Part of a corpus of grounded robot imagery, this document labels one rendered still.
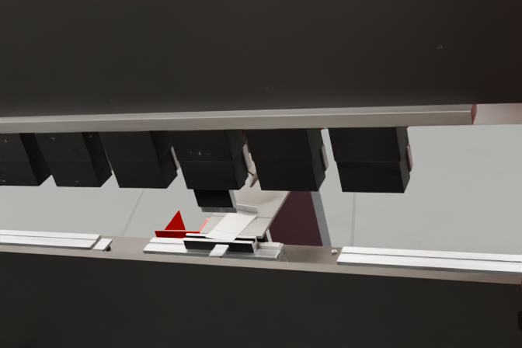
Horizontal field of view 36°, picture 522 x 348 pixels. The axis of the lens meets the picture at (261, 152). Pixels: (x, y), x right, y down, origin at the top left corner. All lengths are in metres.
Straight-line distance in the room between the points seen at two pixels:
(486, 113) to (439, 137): 2.77
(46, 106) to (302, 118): 0.60
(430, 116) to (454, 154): 2.82
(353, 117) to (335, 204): 2.53
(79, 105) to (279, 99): 0.46
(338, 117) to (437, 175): 2.63
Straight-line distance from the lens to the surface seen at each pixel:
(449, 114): 1.42
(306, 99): 1.50
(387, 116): 1.44
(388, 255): 1.95
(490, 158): 4.17
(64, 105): 1.78
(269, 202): 2.18
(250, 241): 2.04
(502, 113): 1.64
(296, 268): 1.33
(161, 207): 4.36
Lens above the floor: 2.12
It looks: 27 degrees down
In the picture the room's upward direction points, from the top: 14 degrees counter-clockwise
